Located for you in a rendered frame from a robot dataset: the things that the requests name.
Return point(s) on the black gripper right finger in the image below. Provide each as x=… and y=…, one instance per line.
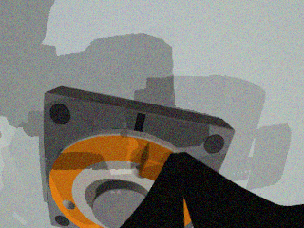
x=214, y=201

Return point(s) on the orange round plate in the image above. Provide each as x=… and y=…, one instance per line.
x=102, y=156

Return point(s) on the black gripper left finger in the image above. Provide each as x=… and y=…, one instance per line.
x=162, y=207

